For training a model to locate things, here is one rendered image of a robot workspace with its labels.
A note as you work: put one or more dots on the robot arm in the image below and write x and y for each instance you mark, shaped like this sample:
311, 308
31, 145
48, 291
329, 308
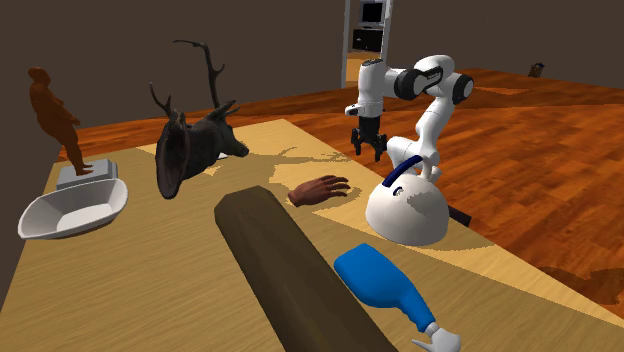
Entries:
431, 117

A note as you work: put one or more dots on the grey shelf unit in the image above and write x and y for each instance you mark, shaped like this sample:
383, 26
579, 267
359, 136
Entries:
347, 39

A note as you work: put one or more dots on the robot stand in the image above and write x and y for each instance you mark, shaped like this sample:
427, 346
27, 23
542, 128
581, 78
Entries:
460, 216

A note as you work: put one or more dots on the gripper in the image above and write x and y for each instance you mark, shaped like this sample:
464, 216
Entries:
369, 126

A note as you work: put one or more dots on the dark deer head with antlers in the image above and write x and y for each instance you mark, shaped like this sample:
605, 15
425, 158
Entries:
195, 146

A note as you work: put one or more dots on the brown model hand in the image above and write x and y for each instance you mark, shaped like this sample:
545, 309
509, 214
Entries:
317, 190

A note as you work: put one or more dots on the light wooden table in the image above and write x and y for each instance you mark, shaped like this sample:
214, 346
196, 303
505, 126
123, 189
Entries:
146, 282

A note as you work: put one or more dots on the brown figure on grey base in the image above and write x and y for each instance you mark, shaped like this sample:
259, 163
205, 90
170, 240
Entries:
61, 126

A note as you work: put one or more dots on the white boat-shaped bowl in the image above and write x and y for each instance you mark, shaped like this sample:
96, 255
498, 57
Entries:
73, 209

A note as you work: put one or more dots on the blue spray bottle white nozzle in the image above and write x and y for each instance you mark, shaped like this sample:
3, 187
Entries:
380, 282

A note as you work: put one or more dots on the dark brown wooden log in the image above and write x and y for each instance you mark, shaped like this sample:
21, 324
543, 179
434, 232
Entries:
287, 273

